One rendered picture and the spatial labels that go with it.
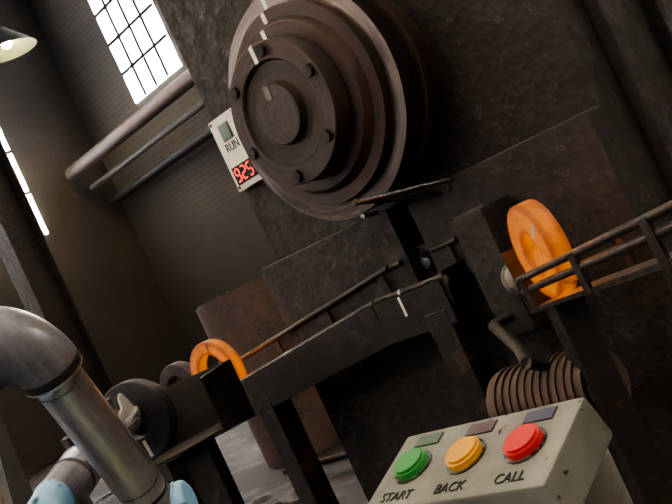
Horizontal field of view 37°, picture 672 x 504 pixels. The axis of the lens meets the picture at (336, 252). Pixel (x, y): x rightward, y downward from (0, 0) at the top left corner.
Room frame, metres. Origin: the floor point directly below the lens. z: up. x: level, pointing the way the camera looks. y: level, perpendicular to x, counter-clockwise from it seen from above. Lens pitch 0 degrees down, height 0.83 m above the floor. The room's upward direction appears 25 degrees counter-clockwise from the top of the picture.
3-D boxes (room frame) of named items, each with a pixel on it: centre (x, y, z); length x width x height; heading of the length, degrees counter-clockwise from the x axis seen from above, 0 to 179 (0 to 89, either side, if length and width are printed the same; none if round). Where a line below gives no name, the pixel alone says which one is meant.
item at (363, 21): (1.95, -0.10, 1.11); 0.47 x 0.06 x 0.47; 43
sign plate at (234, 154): (2.28, 0.05, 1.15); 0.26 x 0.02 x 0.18; 43
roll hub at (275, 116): (1.89, -0.03, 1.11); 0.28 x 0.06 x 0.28; 43
